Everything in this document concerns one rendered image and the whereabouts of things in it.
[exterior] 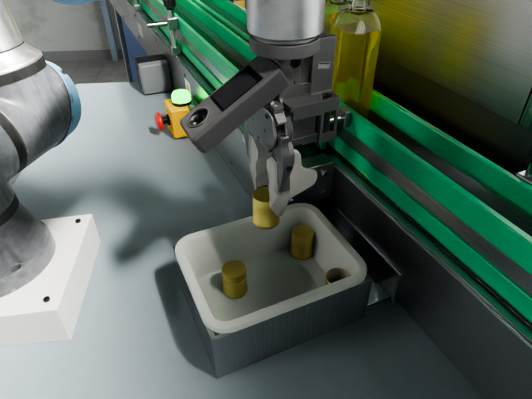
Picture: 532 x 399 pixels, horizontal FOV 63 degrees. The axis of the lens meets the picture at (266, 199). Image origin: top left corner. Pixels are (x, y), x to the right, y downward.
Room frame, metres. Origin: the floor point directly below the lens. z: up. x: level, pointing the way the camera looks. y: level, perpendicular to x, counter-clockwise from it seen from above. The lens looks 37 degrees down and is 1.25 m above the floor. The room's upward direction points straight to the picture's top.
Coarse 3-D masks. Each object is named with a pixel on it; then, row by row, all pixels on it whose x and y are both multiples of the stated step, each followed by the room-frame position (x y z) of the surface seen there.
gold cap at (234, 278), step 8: (224, 264) 0.42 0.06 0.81; (232, 264) 0.42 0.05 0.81; (240, 264) 0.42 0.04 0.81; (224, 272) 0.41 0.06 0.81; (232, 272) 0.41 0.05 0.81; (240, 272) 0.41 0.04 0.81; (224, 280) 0.41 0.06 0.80; (232, 280) 0.40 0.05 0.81; (240, 280) 0.40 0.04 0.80; (224, 288) 0.41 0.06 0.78; (232, 288) 0.40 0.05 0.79; (240, 288) 0.40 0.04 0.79; (232, 296) 0.40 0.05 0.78; (240, 296) 0.40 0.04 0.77
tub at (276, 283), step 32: (224, 224) 0.48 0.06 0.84; (288, 224) 0.51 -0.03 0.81; (320, 224) 0.48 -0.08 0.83; (192, 256) 0.44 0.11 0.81; (224, 256) 0.46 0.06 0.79; (256, 256) 0.48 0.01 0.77; (288, 256) 0.48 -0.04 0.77; (320, 256) 0.47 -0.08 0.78; (352, 256) 0.41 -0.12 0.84; (192, 288) 0.35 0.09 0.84; (256, 288) 0.42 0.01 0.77; (288, 288) 0.42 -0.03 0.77; (320, 288) 0.36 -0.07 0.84; (224, 320) 0.36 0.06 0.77; (256, 320) 0.31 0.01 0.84
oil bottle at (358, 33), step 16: (336, 16) 0.67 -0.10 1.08; (352, 16) 0.64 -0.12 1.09; (368, 16) 0.64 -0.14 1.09; (336, 32) 0.66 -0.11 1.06; (352, 32) 0.63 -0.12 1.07; (368, 32) 0.64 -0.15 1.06; (336, 48) 0.65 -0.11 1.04; (352, 48) 0.63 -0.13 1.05; (368, 48) 0.64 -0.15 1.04; (336, 64) 0.65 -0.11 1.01; (352, 64) 0.63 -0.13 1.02; (368, 64) 0.64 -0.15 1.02; (336, 80) 0.65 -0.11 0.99; (352, 80) 0.63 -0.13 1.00; (368, 80) 0.64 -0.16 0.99; (352, 96) 0.63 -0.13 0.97; (368, 96) 0.64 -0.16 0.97; (368, 112) 0.65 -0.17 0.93
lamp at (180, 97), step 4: (176, 92) 0.91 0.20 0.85; (180, 92) 0.91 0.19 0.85; (184, 92) 0.92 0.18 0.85; (188, 92) 0.92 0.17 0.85; (172, 96) 0.91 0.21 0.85; (176, 96) 0.90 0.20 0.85; (180, 96) 0.90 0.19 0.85; (184, 96) 0.91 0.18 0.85; (188, 96) 0.91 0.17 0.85; (172, 100) 0.91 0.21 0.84; (176, 100) 0.90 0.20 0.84; (180, 100) 0.90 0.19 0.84; (184, 100) 0.90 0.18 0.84; (188, 100) 0.91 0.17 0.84; (176, 104) 0.90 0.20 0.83; (180, 104) 0.90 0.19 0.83; (184, 104) 0.90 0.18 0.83; (188, 104) 0.91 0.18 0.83
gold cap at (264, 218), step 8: (256, 192) 0.43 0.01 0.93; (264, 192) 0.43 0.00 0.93; (256, 200) 0.42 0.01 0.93; (264, 200) 0.42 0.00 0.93; (256, 208) 0.42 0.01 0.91; (264, 208) 0.42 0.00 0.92; (256, 216) 0.42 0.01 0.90; (264, 216) 0.42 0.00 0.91; (272, 216) 0.42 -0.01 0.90; (256, 224) 0.42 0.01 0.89; (264, 224) 0.42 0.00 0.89; (272, 224) 0.42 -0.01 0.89
